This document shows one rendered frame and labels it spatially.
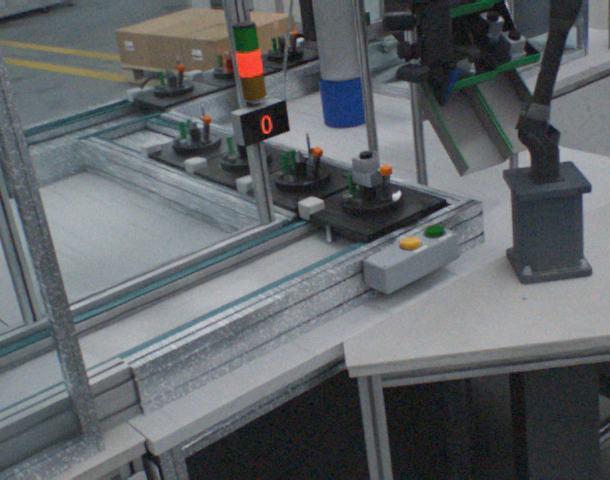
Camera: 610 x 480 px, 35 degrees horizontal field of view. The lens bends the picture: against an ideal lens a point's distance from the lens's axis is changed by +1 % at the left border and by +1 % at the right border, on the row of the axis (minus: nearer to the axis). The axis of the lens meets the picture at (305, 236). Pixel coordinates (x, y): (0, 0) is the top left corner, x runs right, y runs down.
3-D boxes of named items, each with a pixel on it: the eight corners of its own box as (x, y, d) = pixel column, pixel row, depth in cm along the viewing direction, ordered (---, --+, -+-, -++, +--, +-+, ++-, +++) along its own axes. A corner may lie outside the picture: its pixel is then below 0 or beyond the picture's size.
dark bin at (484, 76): (495, 78, 221) (503, 51, 215) (448, 92, 216) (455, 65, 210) (427, 14, 237) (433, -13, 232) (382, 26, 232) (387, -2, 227)
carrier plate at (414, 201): (447, 207, 217) (446, 198, 216) (368, 244, 204) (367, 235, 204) (375, 185, 235) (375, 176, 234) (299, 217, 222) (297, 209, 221)
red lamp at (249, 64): (267, 72, 203) (264, 49, 201) (248, 78, 201) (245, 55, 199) (254, 69, 207) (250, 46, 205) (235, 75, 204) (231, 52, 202)
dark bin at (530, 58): (539, 62, 229) (547, 35, 223) (494, 75, 223) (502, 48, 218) (470, 0, 245) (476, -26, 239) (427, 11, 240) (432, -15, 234)
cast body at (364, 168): (385, 181, 215) (382, 152, 213) (371, 188, 213) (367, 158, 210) (360, 174, 222) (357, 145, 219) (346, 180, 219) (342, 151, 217)
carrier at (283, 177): (371, 183, 236) (366, 135, 231) (295, 216, 223) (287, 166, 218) (310, 165, 254) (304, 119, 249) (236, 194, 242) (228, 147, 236)
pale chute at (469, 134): (505, 162, 227) (514, 152, 223) (460, 177, 222) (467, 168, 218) (450, 66, 236) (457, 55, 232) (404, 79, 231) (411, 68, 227)
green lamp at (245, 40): (264, 48, 201) (260, 25, 199) (244, 54, 199) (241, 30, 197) (250, 46, 205) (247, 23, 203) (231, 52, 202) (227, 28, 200)
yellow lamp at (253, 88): (271, 95, 205) (267, 72, 203) (252, 101, 203) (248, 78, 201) (257, 91, 209) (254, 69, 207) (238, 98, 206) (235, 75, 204)
